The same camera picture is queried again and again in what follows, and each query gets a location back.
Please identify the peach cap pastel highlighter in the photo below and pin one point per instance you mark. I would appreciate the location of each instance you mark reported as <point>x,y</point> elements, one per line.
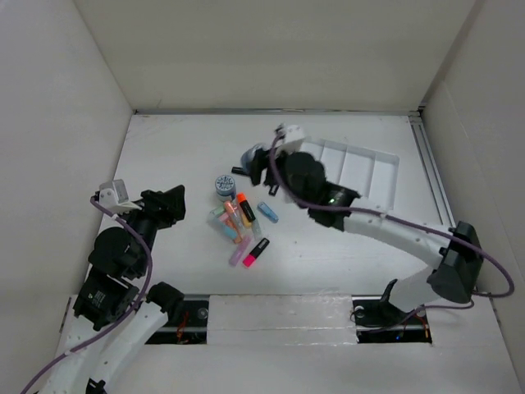
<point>233,214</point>

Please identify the green cap pastel highlighter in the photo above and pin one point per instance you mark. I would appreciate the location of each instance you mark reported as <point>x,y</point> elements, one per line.
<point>256,229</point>

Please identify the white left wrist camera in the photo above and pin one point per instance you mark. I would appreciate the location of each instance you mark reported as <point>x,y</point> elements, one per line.
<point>113,196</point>

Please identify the orange cap black highlighter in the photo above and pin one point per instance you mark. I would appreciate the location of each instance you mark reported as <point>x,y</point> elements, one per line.
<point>245,207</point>

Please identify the pink cap black highlighter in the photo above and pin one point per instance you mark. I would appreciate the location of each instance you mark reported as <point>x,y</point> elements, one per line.
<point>256,251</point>

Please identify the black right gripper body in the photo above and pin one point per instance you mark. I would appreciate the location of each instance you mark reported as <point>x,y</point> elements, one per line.
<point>270,176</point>

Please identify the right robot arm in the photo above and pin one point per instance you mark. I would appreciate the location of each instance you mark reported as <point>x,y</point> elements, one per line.
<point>320,184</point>

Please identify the orange correction tape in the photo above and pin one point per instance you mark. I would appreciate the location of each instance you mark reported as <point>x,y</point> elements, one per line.
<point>237,237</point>

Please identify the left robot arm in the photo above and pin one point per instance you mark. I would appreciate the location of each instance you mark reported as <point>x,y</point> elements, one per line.
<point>117,308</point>

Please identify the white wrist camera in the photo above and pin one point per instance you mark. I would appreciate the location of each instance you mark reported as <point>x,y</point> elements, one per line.
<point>290,137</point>
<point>113,196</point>

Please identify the blue correction tape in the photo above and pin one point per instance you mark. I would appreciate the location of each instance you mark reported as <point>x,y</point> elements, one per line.
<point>267,212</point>

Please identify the yellow pastel highlighter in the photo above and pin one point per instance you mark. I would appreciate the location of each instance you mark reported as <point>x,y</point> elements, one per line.
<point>245,221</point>

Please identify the purple cap pastel highlighter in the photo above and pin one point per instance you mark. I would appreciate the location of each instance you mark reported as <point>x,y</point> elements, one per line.
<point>240,249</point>

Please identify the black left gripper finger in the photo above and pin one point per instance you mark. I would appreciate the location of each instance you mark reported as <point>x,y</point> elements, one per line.
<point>173,213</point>
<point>173,196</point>

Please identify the white compartment organizer tray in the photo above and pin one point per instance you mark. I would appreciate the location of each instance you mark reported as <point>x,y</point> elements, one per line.
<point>373,174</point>

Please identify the green correction tape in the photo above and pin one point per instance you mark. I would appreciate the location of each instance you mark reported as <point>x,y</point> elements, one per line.
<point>217,212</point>

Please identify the aluminium frame rail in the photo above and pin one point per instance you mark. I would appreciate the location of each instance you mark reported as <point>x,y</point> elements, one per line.
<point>431,169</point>

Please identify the blue cap pastel highlighter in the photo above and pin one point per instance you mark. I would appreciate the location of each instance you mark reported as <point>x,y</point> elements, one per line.
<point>229,231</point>

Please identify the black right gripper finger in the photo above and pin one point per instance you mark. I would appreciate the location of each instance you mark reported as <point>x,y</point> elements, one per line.
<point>273,189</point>
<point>256,167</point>

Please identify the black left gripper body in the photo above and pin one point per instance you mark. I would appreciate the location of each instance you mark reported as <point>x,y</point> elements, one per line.
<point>158,215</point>

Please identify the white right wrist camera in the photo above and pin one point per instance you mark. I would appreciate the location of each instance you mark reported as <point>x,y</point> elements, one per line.
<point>290,137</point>

